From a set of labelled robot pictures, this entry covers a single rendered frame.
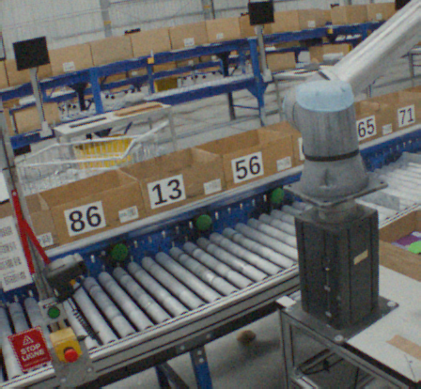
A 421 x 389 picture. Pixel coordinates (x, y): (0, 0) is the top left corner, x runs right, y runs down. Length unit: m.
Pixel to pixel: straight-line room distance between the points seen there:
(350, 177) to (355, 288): 0.33
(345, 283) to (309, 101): 0.49
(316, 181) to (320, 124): 0.15
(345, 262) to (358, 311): 0.19
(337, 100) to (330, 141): 0.10
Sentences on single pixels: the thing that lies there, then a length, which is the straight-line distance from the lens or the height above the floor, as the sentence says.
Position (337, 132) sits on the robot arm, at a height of 1.32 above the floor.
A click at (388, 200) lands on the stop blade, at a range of 2.23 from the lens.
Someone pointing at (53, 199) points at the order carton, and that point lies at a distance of 2.25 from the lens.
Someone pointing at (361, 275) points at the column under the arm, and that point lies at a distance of 1.40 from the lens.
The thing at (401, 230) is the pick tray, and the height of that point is 0.79.
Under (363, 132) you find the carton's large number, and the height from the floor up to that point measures 0.95.
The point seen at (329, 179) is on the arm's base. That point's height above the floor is 1.20.
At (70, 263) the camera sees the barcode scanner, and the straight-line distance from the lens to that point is 1.32.
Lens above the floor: 1.61
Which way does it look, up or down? 17 degrees down
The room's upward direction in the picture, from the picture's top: 9 degrees counter-clockwise
